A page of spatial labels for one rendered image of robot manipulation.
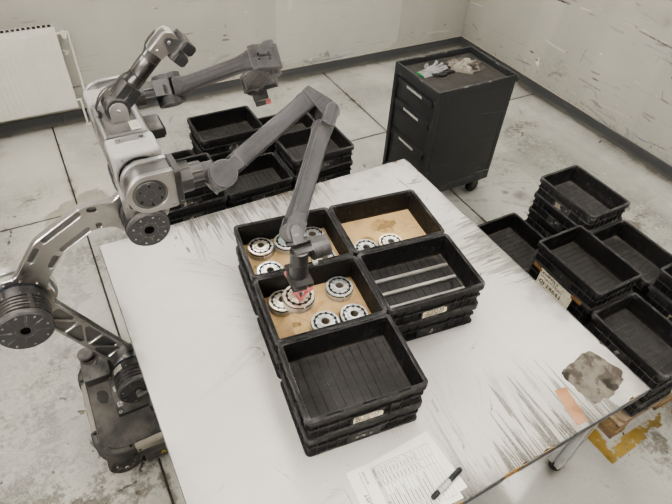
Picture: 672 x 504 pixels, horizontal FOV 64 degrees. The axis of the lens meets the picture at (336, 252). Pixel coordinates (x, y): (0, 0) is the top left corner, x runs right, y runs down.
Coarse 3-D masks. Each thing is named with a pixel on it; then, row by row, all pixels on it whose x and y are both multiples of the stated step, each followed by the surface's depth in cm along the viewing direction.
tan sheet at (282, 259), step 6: (330, 240) 224; (246, 246) 219; (246, 252) 217; (276, 252) 218; (336, 252) 219; (270, 258) 215; (276, 258) 215; (282, 258) 215; (288, 258) 215; (252, 264) 212; (258, 264) 212; (282, 264) 213
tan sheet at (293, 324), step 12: (324, 288) 205; (324, 300) 201; (348, 300) 201; (360, 300) 202; (312, 312) 196; (336, 312) 197; (276, 324) 191; (288, 324) 192; (300, 324) 192; (288, 336) 188
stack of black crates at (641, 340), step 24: (600, 312) 251; (624, 312) 264; (648, 312) 256; (600, 336) 250; (624, 336) 254; (648, 336) 254; (624, 360) 241; (648, 360) 244; (648, 384) 235; (624, 408) 251
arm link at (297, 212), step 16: (336, 112) 161; (320, 128) 161; (320, 144) 162; (304, 160) 161; (320, 160) 162; (304, 176) 160; (304, 192) 159; (288, 208) 161; (304, 208) 159; (288, 224) 156; (304, 224) 158; (288, 240) 159
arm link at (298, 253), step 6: (294, 246) 160; (300, 246) 160; (306, 246) 159; (312, 246) 160; (294, 252) 158; (300, 252) 158; (306, 252) 158; (312, 252) 160; (294, 258) 158; (300, 258) 158; (306, 258) 159; (294, 264) 160; (300, 264) 160; (306, 264) 161
